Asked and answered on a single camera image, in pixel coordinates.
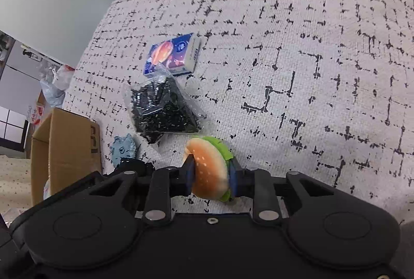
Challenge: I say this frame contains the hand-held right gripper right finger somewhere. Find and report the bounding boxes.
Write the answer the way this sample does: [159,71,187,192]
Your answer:
[228,159,340,224]

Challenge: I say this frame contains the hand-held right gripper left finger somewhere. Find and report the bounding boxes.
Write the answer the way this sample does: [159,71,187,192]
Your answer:
[83,160,196,225]

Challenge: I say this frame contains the blue plush toy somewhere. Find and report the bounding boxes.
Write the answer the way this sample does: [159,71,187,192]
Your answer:
[109,133,139,169]

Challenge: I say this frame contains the crumpled plastic bags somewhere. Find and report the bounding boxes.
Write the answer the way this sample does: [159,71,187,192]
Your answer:
[38,60,76,108]

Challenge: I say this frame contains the plush hamburger toy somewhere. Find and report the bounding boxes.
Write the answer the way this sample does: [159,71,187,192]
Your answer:
[183,136,234,201]

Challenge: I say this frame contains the cardboard box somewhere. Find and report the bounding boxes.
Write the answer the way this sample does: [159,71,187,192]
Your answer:
[30,108,103,207]

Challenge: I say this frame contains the clear bag of black parts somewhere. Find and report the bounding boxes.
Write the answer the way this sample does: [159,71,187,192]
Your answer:
[125,63,208,146]

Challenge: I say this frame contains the blue tissue pack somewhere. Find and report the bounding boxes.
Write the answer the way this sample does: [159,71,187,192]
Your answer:
[143,33,201,78]

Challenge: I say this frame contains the patterned white blanket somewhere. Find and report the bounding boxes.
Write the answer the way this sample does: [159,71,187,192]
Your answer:
[61,0,414,226]

